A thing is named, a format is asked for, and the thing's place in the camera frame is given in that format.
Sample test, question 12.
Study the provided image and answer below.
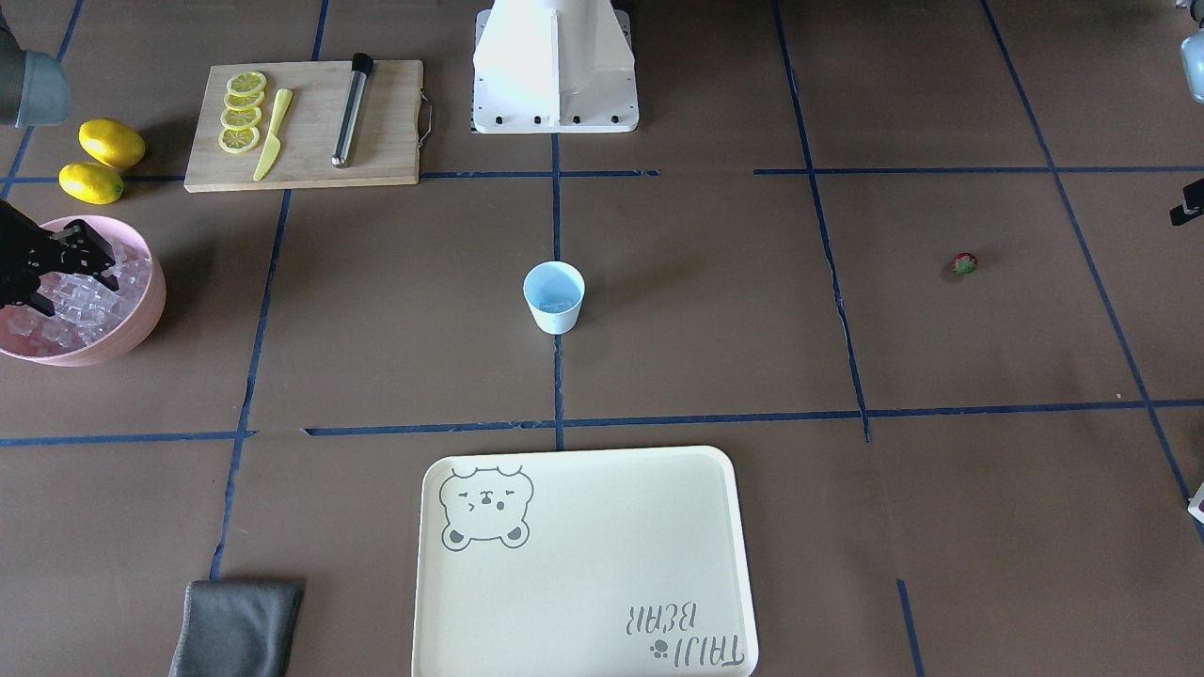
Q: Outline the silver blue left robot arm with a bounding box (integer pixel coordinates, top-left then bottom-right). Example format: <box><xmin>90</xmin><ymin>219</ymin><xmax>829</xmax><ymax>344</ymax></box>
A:
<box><xmin>1169</xmin><ymin>1</ymin><xmax>1203</xmax><ymax>228</ymax></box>

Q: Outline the grey folded cloth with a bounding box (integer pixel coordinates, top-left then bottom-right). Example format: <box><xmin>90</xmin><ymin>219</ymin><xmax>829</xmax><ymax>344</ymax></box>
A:
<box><xmin>169</xmin><ymin>581</ymin><xmax>303</xmax><ymax>676</ymax></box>

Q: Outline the yellow lemon near board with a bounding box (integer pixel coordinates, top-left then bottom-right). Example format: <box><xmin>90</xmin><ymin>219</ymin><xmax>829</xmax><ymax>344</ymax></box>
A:
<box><xmin>57</xmin><ymin>161</ymin><xmax>125</xmax><ymax>205</ymax></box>

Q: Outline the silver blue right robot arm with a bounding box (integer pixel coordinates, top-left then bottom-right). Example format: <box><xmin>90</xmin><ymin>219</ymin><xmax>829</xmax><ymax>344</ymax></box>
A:
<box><xmin>1</xmin><ymin>19</ymin><xmax>71</xmax><ymax>317</ymax></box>

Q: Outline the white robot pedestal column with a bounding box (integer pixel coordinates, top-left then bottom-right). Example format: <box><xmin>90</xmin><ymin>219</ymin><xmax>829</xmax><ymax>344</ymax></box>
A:
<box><xmin>470</xmin><ymin>1</ymin><xmax>641</xmax><ymax>134</ymax></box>

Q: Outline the lemon slices row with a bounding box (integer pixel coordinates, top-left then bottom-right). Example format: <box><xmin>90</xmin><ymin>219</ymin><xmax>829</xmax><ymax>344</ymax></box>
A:
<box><xmin>218</xmin><ymin>71</ymin><xmax>268</xmax><ymax>154</ymax></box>

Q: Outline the red strawberry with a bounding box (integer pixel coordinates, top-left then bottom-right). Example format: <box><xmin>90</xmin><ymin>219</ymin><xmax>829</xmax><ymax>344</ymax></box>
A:
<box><xmin>951</xmin><ymin>252</ymin><xmax>979</xmax><ymax>276</ymax></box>

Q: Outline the light blue plastic cup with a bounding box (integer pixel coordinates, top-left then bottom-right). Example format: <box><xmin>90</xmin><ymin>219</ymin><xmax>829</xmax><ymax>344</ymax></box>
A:
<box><xmin>523</xmin><ymin>261</ymin><xmax>586</xmax><ymax>336</ymax></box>

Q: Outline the pink bowl of ice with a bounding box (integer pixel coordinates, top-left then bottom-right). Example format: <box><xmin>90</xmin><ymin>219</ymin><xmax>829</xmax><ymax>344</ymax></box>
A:
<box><xmin>1</xmin><ymin>214</ymin><xmax>166</xmax><ymax>366</ymax></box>

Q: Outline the yellow lemon far one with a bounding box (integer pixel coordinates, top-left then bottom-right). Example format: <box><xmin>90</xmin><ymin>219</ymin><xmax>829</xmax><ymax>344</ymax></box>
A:
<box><xmin>77</xmin><ymin>118</ymin><xmax>147</xmax><ymax>170</ymax></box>

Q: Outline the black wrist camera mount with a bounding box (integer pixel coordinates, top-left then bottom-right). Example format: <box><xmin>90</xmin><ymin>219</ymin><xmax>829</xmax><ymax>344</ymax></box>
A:
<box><xmin>35</xmin><ymin>218</ymin><xmax>119</xmax><ymax>292</ymax></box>

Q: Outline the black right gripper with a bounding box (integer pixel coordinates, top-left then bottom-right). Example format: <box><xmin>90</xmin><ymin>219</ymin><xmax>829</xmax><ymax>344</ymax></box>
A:
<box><xmin>1</xmin><ymin>202</ymin><xmax>55</xmax><ymax>317</ymax></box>

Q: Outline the cream bear serving tray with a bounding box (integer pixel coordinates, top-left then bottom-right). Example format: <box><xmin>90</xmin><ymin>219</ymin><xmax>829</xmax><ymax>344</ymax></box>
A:
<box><xmin>411</xmin><ymin>446</ymin><xmax>759</xmax><ymax>676</ymax></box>

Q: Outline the wooden cutting board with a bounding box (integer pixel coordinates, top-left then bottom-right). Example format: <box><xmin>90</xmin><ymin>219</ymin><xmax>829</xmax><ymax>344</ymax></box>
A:
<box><xmin>183</xmin><ymin>60</ymin><xmax>424</xmax><ymax>194</ymax></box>

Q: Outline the yellow plastic knife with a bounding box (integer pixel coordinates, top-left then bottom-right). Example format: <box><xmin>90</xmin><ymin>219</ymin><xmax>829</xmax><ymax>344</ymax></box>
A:
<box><xmin>252</xmin><ymin>88</ymin><xmax>293</xmax><ymax>181</ymax></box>

